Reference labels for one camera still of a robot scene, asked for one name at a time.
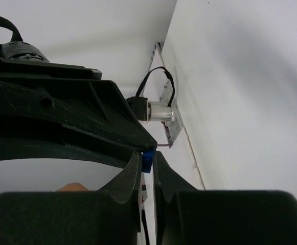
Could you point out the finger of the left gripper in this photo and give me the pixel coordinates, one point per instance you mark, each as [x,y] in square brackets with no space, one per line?
[34,125]

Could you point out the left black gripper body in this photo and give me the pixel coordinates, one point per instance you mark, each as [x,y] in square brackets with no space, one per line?
[18,57]

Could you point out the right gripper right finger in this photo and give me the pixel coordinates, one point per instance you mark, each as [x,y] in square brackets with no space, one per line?
[186,215]

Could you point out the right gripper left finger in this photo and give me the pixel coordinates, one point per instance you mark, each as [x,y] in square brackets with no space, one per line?
[110,215]

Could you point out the small blue lego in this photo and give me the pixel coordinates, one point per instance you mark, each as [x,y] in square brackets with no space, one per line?
[147,161]

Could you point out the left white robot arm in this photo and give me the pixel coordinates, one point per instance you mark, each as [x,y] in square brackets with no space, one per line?
[85,91]

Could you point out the white front cover board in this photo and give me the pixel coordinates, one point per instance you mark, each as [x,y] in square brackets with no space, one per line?
[235,63]

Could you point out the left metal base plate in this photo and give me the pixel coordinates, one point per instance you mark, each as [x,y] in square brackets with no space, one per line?
[173,125]

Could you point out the aluminium table frame rail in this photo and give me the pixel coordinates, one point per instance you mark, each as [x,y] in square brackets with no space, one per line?
[156,57]

